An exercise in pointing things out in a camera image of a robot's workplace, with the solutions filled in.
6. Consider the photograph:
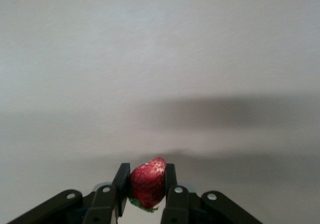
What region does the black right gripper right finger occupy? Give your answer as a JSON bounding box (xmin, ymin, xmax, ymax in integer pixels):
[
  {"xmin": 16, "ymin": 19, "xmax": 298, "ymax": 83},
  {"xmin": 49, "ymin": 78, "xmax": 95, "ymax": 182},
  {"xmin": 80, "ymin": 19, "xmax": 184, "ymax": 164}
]
[{"xmin": 159, "ymin": 163, "xmax": 263, "ymax": 224}]

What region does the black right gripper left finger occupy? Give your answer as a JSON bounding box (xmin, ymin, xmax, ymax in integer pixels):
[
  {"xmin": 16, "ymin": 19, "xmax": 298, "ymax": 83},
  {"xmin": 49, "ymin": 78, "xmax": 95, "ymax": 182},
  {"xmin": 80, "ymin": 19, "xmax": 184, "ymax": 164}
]
[{"xmin": 6, "ymin": 162, "xmax": 131, "ymax": 224}]

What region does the red strawberry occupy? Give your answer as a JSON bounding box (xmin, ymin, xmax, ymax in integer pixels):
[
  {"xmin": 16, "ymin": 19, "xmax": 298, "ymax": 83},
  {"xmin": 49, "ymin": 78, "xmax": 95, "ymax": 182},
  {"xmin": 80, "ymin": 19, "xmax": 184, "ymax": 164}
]
[{"xmin": 128, "ymin": 157, "xmax": 168, "ymax": 212}]

